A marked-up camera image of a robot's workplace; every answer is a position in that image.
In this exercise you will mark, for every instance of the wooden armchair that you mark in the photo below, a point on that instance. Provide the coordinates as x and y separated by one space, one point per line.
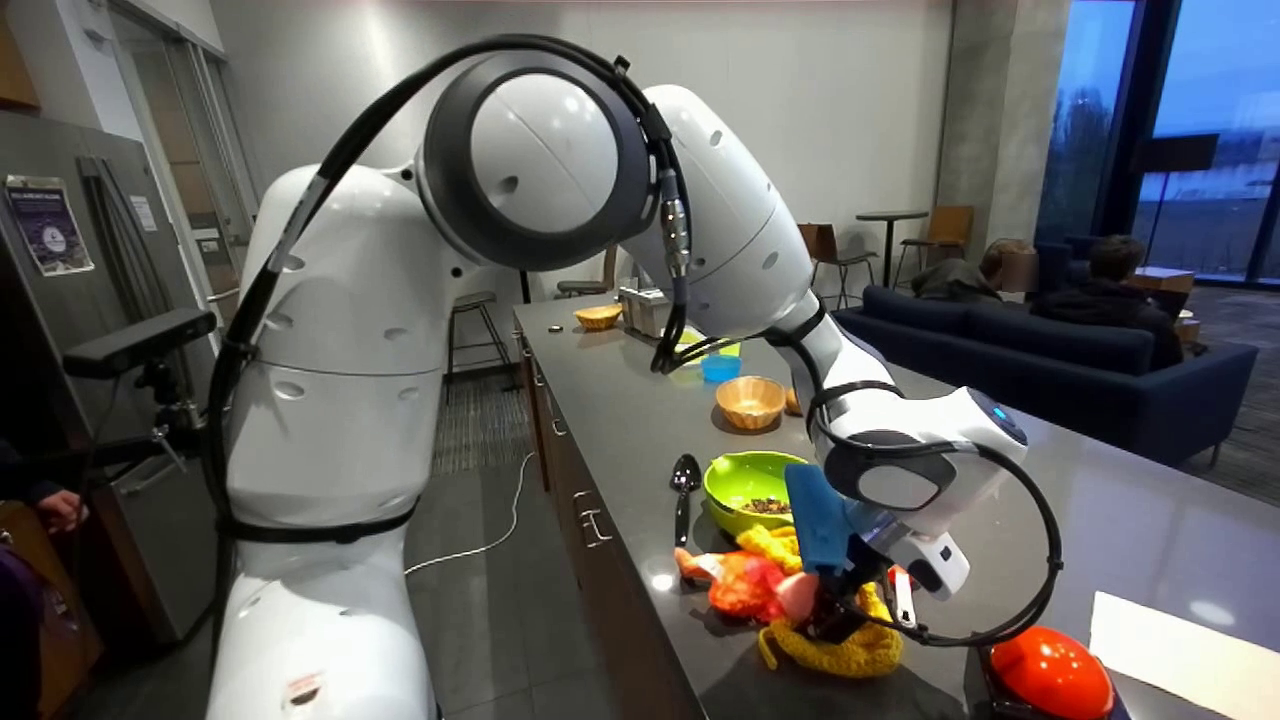
945 228

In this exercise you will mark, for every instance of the yellow bowl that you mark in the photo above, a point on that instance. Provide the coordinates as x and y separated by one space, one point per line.
598 318

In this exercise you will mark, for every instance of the tall round table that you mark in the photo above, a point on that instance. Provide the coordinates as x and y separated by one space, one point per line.
888 218

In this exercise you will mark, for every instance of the white paper sheet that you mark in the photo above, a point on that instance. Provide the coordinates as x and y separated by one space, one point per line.
1185 663

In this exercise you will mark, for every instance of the black stereo camera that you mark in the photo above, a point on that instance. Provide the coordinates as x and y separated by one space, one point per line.
133 345

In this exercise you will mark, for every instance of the wicker basket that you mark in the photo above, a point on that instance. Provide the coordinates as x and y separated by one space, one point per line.
755 402

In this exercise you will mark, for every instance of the wooden cafe chair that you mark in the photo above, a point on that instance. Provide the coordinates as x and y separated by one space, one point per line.
480 325
828 255

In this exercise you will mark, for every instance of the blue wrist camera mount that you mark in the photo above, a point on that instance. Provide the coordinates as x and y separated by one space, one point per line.
821 517

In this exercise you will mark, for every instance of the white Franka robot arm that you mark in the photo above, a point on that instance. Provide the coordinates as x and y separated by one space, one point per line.
347 402

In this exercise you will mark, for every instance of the large window wall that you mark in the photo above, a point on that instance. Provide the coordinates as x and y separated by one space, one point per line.
1200 135

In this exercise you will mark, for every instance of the small blue bowl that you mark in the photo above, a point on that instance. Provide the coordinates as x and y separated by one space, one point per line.
721 370

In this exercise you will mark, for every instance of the green plastic bowl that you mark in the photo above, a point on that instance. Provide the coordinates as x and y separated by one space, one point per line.
747 481

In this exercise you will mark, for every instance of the black spoon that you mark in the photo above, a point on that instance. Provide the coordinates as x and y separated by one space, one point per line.
685 476

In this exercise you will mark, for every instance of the orange ball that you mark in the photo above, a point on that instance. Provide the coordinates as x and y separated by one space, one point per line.
1053 675

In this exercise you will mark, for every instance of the yellow plastic tray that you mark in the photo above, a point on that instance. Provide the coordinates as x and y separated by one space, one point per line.
688 342

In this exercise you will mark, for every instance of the dark blue sofa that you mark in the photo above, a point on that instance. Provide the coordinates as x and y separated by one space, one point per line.
1064 364

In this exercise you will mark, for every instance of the operator hand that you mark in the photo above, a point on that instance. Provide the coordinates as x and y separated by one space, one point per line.
62 510

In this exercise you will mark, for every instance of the yellow-green plastic cup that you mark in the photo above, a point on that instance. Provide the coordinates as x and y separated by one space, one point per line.
729 348

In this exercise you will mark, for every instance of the operator forearm dark sleeve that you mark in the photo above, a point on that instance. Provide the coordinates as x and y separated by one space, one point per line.
16 587

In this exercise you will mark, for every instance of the orange plush toy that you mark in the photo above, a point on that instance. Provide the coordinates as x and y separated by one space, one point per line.
740 587

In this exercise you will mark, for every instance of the brown wooden counter cabinet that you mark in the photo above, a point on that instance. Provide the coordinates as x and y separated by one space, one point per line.
602 573

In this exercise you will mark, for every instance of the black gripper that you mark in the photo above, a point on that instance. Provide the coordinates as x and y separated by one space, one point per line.
848 598

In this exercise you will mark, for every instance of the grey metal appliance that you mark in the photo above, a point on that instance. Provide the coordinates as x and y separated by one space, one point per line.
645 310

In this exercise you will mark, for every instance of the seated person grey jacket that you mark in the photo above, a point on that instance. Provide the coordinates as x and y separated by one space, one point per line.
982 274

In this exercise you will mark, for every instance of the purple wall poster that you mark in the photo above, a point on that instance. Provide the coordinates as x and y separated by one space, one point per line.
51 224

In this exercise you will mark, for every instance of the seated person dark hair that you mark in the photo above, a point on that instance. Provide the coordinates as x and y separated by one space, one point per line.
1106 298

